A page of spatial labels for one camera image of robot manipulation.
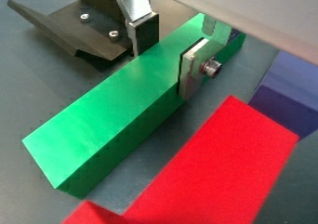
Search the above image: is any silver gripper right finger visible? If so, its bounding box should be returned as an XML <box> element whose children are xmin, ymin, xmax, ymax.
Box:
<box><xmin>177</xmin><ymin>16</ymin><xmax>231</xmax><ymax>100</ymax></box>

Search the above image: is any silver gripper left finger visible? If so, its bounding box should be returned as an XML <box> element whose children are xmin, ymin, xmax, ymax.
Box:
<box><xmin>116</xmin><ymin>0</ymin><xmax>158</xmax><ymax>57</ymax></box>

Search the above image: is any purple notched block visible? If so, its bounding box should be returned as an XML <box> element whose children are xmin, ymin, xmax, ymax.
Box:
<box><xmin>248</xmin><ymin>51</ymin><xmax>318</xmax><ymax>138</ymax></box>

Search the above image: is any red notched block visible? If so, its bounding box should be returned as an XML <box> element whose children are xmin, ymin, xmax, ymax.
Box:
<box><xmin>61</xmin><ymin>97</ymin><xmax>297</xmax><ymax>224</ymax></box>

